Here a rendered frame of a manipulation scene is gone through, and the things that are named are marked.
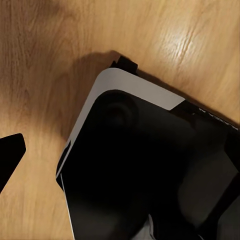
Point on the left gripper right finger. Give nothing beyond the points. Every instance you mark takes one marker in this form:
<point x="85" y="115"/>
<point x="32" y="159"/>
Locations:
<point x="232" y="149"/>

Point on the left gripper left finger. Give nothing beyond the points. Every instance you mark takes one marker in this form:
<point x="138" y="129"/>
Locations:
<point x="12" y="150"/>

